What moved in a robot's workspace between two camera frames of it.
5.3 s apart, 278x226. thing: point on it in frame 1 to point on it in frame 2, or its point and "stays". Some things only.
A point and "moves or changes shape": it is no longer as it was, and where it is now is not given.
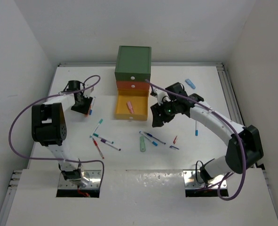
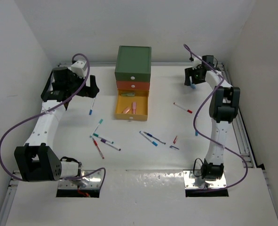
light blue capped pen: x=153 y=142 stays
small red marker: x=174 y=140 stays
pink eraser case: x=130 y=107 moves or changes shape
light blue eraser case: x=190 y=83 stays
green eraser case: x=142 y=144 to x=129 y=94
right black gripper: x=157 y=119 to x=190 y=72
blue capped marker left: x=91 y=106 stays
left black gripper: x=84 y=109 to x=89 y=91
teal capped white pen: x=99 y=123 stays
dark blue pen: x=151 y=135 stays
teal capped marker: x=97 y=135 stays
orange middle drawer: x=134 y=85 stays
